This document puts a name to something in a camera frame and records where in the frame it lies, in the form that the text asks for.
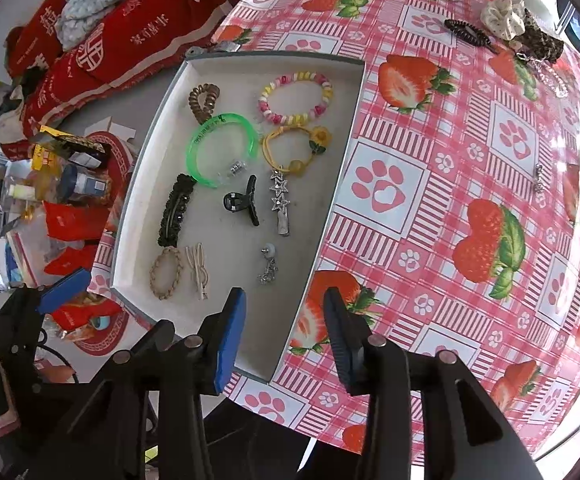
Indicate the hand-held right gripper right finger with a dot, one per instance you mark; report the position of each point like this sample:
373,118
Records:
342,345

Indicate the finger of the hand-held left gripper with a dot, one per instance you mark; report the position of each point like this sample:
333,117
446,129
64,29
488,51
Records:
65,285

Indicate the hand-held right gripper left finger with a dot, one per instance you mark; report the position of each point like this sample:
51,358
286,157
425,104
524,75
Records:
230,340

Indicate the white shallow tray box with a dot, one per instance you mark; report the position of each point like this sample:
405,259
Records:
220,260

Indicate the green translucent bangle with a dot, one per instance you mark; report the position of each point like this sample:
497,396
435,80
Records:
220,120

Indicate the red packet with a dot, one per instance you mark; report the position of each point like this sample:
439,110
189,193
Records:
70,260
80,312
75,220

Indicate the clear plastic bag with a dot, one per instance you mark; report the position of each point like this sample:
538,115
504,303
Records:
25,255

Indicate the beige hair clip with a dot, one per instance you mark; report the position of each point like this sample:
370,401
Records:
201,287

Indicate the silver dangling earring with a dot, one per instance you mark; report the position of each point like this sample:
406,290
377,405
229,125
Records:
267,272

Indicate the blue lid jar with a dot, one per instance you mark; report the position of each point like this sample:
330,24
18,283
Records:
77,180

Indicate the silver star hair clip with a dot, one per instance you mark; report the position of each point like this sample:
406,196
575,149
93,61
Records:
281,220

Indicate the dark long hair claw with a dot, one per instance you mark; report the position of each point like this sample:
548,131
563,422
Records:
175,210

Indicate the red round patterned tray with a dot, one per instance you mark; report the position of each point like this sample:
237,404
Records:
120,160

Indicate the black claw clip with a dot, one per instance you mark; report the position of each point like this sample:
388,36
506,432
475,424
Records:
235,202

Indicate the yellow black snack packet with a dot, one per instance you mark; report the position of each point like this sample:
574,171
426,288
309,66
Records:
77,146

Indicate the white cardboard piece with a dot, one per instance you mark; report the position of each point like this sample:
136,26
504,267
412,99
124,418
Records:
107,127

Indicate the pink strawberry print tablecloth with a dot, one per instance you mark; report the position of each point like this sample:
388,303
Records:
469,160

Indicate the small silver hair clip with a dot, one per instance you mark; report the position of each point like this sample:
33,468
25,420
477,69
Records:
538,180

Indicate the red printed blanket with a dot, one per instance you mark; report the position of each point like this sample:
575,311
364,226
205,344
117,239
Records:
135,35

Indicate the white dotted scrunchie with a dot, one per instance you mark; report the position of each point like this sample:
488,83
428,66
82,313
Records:
502,17

